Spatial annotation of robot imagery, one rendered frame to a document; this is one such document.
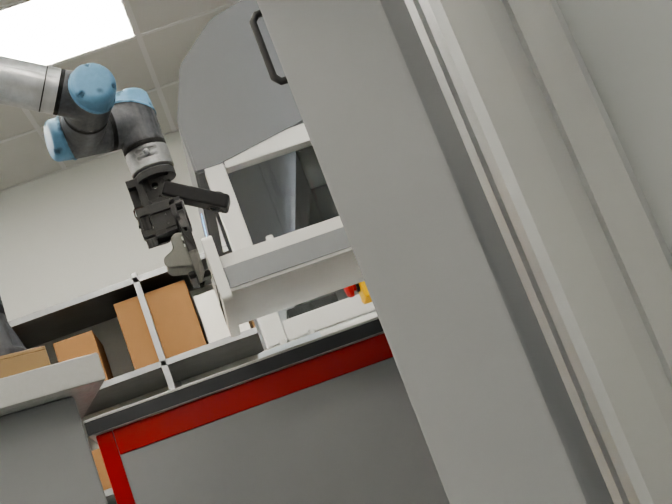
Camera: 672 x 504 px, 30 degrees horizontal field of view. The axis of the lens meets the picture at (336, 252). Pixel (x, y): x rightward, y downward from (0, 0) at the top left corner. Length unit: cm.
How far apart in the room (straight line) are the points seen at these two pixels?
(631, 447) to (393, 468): 179
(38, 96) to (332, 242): 52
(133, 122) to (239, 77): 96
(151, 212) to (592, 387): 176
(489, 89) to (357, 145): 61
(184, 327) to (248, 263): 395
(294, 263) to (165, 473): 45
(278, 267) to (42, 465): 50
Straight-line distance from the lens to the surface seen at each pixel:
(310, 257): 199
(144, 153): 215
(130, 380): 590
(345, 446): 218
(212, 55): 313
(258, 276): 198
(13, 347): 182
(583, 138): 41
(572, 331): 40
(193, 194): 214
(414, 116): 98
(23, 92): 204
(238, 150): 303
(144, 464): 219
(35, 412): 175
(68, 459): 175
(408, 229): 99
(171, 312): 595
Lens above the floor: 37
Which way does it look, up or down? 14 degrees up
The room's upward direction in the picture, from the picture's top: 21 degrees counter-clockwise
